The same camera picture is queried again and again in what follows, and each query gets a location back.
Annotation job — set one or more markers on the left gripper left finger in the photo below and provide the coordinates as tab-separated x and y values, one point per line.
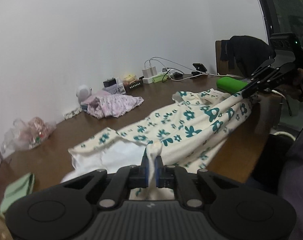
119	184

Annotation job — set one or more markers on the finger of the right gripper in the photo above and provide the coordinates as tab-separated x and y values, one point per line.
281	76
261	78

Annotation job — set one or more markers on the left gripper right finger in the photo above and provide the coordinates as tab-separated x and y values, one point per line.
180	181

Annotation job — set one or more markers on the cream teal flower garment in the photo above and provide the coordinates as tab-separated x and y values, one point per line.
188	133

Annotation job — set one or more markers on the person right hand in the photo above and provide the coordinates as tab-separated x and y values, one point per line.
294	86

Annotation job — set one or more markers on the wooden chair with black cloth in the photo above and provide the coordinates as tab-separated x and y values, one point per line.
241	55

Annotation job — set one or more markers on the green glasses case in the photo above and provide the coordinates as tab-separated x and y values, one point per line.
230	85

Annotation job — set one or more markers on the phone on black stand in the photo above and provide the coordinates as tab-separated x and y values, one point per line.
200	70

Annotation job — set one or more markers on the white ruffled floral garment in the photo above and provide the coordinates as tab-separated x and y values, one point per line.
115	105

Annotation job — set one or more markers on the pink folded garment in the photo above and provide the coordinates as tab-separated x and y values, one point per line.
100	93

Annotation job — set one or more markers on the dark green text box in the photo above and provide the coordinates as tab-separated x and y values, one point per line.
134	85

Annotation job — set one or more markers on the white round lamp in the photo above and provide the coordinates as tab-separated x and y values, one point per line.
83	92

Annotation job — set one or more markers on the small black cube device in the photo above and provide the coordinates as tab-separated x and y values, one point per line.
109	82

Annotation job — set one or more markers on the white power strip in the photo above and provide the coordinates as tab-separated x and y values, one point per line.
149	81

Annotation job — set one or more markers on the yellow snack pack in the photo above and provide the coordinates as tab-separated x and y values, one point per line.
129	79

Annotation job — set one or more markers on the mint green pouch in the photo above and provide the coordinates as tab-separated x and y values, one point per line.
16	190

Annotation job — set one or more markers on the left white charger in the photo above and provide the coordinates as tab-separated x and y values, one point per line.
147	73

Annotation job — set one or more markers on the white charger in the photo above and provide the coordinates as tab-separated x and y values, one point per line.
153	70
147	73

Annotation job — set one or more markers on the right white charger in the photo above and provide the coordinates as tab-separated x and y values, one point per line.
153	70

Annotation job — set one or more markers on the plastic bag with snacks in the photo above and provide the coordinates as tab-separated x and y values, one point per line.
27	135

